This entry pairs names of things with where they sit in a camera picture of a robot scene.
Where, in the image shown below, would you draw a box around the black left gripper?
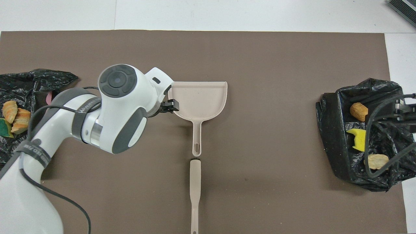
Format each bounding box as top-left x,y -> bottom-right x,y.
157,99 -> 180,115

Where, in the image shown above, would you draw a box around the beige plastic dustpan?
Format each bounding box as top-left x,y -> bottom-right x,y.
168,81 -> 228,157

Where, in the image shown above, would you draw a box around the beige brush with black bristles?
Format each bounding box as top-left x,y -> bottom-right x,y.
189,159 -> 202,234

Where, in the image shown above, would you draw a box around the yellow sponge piece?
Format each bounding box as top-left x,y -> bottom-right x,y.
0,118 -> 15,139
346,128 -> 367,152

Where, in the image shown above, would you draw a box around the brown bread-like lump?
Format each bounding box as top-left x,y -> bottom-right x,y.
350,102 -> 369,122

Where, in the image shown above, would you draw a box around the black bag bin, pink inside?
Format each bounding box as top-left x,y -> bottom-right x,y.
0,69 -> 79,169

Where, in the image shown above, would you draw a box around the black trash bag bin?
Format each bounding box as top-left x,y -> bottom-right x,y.
316,78 -> 416,192

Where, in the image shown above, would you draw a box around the brown table mat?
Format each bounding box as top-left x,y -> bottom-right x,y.
0,30 -> 408,234

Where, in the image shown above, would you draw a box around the dark grey ribbed panel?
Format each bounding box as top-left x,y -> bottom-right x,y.
388,0 -> 416,28

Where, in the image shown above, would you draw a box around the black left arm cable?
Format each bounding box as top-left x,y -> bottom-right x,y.
18,86 -> 102,234

